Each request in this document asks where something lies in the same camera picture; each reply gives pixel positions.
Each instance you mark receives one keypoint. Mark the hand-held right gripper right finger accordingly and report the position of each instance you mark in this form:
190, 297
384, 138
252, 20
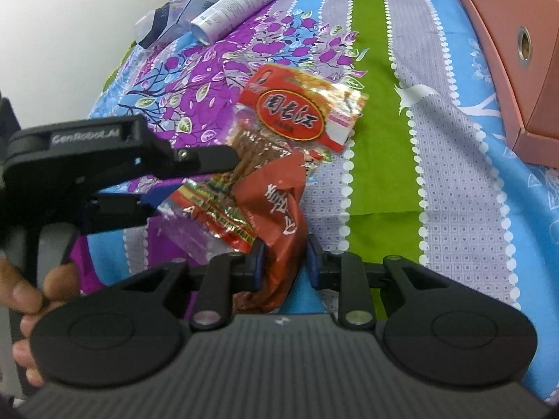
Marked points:
312, 262

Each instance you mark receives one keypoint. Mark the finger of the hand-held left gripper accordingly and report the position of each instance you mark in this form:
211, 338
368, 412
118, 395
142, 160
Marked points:
118, 214
209, 161

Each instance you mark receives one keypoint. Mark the clear red label snack packet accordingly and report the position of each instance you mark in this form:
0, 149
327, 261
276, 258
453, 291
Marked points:
297, 113

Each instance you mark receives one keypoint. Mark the person's left hand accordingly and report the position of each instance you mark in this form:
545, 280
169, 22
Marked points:
22, 292

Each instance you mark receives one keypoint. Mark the striped floral bedsheet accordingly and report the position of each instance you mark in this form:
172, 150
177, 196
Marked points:
458, 183

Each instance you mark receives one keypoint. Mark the pink cardboard box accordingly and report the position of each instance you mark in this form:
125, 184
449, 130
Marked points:
515, 52

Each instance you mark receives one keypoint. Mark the white spray can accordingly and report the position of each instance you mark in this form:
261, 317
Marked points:
240, 4

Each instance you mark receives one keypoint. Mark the dark red snack packet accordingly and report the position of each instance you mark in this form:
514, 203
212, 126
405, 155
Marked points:
275, 227

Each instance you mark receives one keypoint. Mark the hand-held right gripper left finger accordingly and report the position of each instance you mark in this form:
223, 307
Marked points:
257, 267

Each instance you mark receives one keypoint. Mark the purple clear plastic bag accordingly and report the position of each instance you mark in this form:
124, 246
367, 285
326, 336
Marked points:
174, 17

